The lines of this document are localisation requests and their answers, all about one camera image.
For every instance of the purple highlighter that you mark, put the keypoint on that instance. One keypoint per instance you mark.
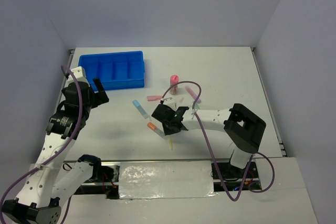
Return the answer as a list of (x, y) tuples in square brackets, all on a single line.
[(192, 94)]

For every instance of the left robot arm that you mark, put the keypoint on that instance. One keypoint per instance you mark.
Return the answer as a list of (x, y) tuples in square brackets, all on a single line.
[(42, 197)]

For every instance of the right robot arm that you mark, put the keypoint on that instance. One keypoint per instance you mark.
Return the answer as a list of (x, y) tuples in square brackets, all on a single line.
[(244, 127)]

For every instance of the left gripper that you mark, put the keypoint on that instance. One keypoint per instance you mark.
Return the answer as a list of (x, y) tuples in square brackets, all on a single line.
[(101, 97)]

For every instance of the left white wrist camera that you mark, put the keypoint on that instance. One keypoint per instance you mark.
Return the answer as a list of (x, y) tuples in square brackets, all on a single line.
[(79, 73)]

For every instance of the pink-lidded jar of clips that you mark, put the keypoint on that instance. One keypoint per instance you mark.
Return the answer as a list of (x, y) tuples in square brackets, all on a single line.
[(174, 79)]

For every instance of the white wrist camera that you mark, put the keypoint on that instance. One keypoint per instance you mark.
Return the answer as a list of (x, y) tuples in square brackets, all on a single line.
[(170, 102), (79, 73)]

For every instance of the blue-capped highlighter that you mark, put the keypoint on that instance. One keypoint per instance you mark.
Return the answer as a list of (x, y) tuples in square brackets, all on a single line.
[(140, 109)]

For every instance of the green correction tape case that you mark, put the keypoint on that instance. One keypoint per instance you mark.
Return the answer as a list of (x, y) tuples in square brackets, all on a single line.
[(197, 105)]

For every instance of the orange-capped highlighter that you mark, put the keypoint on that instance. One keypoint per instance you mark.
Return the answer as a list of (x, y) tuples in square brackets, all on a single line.
[(156, 130)]

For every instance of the silver taped cover plate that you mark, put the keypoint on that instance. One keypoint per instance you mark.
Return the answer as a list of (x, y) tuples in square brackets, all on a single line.
[(165, 180)]

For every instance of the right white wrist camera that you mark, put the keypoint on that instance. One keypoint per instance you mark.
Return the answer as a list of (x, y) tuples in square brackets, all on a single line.
[(170, 102)]

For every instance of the blue compartment tray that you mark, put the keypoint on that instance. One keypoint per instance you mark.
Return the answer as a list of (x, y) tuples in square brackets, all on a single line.
[(117, 70)]

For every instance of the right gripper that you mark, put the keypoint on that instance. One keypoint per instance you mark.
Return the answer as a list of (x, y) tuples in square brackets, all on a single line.
[(167, 130)]

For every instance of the pink correction tape case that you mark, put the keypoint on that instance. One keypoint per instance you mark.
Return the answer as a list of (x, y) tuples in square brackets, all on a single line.
[(153, 98)]

